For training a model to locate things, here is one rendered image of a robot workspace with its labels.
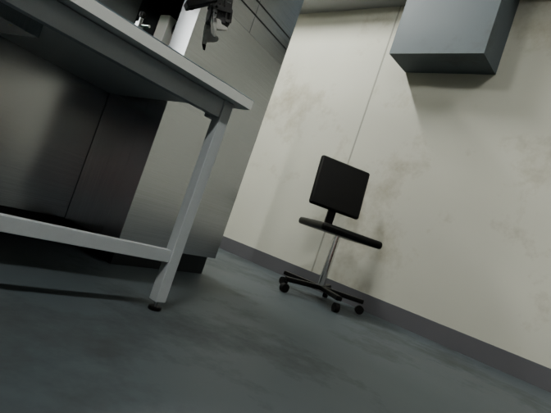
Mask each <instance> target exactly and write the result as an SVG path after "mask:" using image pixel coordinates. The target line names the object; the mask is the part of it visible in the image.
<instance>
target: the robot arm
mask: <svg viewBox="0 0 551 413"><path fill-rule="evenodd" d="M232 4H233V0H187V1H186V2H185V4H184V9H185V10H186V11H192V10H194V9H198V8H202V7H208V8H207V16H206V21H205V25H204V31H203V41H202V46H203V50H205V48H206V44H207V43H215V42H217V41H218V39H219V38H218V37H217V36H216V31H217V30H224V31H227V30H228V29H227V27H228V26H229V25H230V23H231V21H232V14H233V10H232Z"/></svg>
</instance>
